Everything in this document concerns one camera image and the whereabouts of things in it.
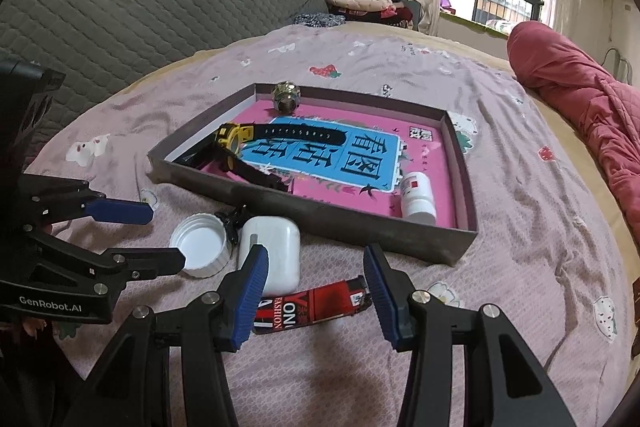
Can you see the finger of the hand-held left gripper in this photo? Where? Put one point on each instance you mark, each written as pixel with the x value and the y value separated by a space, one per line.
pixel 120 211
pixel 145 259

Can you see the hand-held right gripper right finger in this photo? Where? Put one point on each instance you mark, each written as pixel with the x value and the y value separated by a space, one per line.
pixel 382 297

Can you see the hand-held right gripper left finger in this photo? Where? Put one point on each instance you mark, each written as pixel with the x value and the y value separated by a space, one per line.
pixel 247 297

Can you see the white ribbed bottle cap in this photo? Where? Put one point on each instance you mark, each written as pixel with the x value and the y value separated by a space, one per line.
pixel 200 242

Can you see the red lighter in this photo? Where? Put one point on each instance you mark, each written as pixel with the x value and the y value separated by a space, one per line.
pixel 325 302

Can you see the white earbuds case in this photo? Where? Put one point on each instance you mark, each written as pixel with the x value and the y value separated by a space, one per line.
pixel 277 247

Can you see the grey cardboard box tray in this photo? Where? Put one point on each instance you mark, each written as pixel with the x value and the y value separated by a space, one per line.
pixel 350 227

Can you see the white pill bottle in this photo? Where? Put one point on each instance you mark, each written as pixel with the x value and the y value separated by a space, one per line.
pixel 417 202

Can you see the yellow and black wristwatch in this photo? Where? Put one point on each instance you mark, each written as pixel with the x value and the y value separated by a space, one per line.
pixel 227 139

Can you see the pink and blue book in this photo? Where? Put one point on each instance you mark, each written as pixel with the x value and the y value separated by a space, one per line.
pixel 440 157

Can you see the grey quilted headboard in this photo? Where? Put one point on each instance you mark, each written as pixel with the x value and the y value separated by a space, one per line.
pixel 150 7

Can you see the dark patterned cloth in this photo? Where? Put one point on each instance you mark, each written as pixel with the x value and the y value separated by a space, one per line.
pixel 317 19

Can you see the red quilted duvet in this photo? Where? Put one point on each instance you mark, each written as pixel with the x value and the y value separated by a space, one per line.
pixel 560 72

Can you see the floral cloth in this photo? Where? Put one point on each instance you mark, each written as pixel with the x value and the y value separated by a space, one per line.
pixel 500 26

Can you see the purple cloth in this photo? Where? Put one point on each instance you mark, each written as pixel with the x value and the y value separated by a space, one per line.
pixel 446 2

